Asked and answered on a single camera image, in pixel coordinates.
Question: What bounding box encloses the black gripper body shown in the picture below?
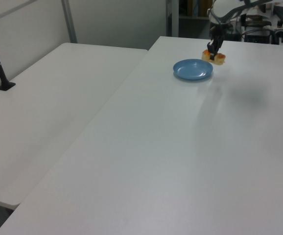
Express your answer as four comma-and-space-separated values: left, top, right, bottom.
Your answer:
210, 24, 227, 49

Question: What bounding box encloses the bread with orange topping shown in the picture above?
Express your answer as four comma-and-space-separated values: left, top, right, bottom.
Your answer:
201, 48, 226, 67

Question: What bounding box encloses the blue round plate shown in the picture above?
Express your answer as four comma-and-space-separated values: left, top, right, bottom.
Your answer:
172, 58, 214, 82

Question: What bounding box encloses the black equipment box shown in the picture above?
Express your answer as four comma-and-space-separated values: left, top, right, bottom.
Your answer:
243, 29, 272, 45

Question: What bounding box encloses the brown flat object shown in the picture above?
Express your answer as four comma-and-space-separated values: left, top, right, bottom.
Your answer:
244, 15, 272, 27

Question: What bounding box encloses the grey partition post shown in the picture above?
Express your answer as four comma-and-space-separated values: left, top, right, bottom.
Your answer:
165, 0, 180, 38

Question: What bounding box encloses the silver partition post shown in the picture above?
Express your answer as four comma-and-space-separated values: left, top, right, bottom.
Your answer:
61, 0, 78, 44

